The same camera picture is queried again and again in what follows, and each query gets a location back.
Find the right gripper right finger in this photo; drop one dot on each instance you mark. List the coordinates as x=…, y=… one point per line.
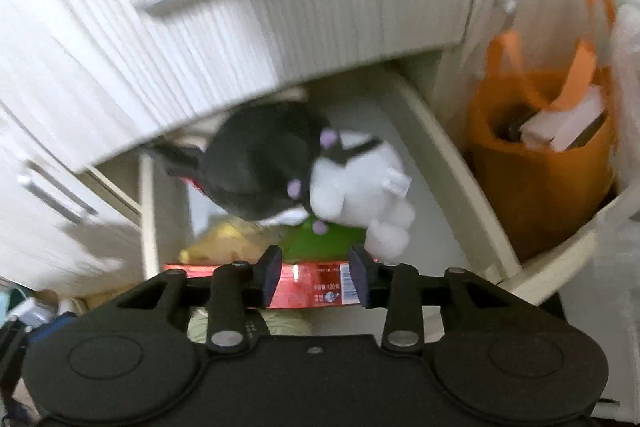
x=395, y=288

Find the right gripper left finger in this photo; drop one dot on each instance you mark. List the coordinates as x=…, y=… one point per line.
x=226, y=328

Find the red snack box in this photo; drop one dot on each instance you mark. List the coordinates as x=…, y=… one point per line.
x=297, y=286

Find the pale green yarn ball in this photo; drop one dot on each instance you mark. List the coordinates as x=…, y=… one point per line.
x=258, y=323

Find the green item in drawer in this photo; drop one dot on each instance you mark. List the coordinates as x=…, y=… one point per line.
x=303, y=244

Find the yellow snack packet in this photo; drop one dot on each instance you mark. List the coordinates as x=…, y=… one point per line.
x=230, y=240

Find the black white plush toy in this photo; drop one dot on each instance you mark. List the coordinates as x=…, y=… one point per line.
x=283, y=161

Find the left cabinet door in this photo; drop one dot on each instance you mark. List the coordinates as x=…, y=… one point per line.
x=56, y=233

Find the orange fabric tote bag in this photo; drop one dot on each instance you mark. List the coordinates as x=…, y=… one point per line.
x=541, y=196

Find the clear plastic bag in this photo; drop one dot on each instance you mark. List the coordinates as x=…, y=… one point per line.
x=625, y=69

